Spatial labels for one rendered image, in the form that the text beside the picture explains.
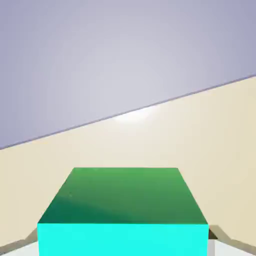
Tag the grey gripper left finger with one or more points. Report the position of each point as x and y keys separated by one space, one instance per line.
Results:
x=24 y=249

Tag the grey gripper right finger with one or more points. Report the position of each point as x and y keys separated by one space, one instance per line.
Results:
x=230 y=248

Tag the small green cube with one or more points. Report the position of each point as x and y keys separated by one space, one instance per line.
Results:
x=124 y=202

